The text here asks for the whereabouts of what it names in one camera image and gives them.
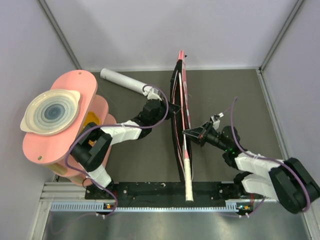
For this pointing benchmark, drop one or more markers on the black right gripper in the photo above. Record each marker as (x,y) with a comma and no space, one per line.
(197,133)

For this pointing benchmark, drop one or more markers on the pink white badminton racket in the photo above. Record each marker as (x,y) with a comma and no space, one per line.
(186,159)

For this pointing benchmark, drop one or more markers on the pink racket cover bag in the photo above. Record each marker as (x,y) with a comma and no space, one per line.
(176,123)

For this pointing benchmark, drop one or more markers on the white shuttlecock tube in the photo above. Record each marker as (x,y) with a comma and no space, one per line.
(125,81)

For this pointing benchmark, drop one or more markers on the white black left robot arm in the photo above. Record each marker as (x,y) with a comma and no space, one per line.
(91,147)

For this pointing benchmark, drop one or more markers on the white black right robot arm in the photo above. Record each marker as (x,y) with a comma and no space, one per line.
(286,181)

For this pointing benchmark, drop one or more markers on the yellow plastic plate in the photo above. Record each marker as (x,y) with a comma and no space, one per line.
(91,120)

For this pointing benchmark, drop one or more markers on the white blue ceramic dish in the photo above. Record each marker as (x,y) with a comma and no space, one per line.
(51,112)

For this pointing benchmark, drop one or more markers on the pink wooden shelf stand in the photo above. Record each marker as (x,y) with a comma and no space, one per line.
(50,151)

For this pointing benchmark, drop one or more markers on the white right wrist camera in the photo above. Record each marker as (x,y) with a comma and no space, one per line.
(215,119)

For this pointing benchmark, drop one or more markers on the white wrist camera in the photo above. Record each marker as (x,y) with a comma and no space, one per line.
(151,92)
(215,119)

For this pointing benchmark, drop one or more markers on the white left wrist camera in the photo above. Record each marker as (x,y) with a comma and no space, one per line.
(151,92)

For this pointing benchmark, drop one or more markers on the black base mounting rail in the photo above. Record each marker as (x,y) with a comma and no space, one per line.
(172,194)

